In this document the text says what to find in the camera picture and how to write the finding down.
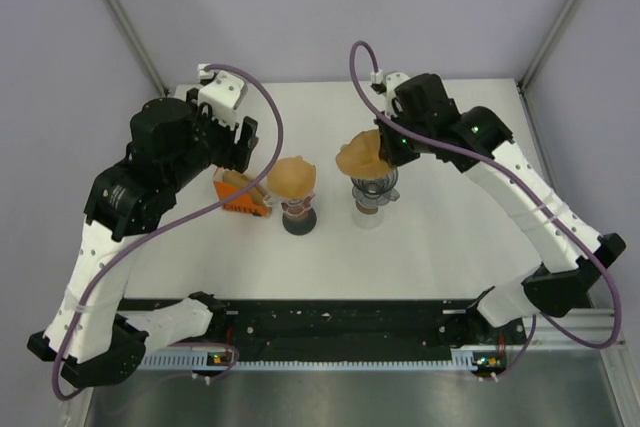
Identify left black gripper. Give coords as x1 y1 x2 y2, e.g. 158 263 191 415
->
165 88 257 191

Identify orange coffee filter box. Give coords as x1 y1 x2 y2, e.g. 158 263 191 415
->
213 168 271 218

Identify single brown paper filter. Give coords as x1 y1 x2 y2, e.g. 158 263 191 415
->
267 156 316 199

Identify clear glass dripper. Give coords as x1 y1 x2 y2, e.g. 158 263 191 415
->
264 191 315 218

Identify glass carafe with red rim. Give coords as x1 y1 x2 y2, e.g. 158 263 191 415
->
281 202 317 236

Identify grey smoked plastic dripper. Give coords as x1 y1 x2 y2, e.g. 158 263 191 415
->
351 169 400 211

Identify glass cup with brown band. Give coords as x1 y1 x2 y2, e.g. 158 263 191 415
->
351 202 384 230

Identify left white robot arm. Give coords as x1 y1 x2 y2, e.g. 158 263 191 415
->
27 94 258 389

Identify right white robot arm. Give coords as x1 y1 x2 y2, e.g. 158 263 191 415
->
371 72 626 343

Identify brown paper coffee filters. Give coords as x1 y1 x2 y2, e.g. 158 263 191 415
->
222 170 267 206

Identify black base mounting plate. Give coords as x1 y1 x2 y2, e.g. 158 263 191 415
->
122 296 526 363

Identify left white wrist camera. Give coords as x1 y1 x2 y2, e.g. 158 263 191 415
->
197 64 246 127

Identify grey slotted cable duct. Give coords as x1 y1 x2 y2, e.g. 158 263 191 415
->
138 349 505 373

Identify aluminium frame rail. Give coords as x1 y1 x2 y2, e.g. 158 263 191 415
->
79 309 627 348

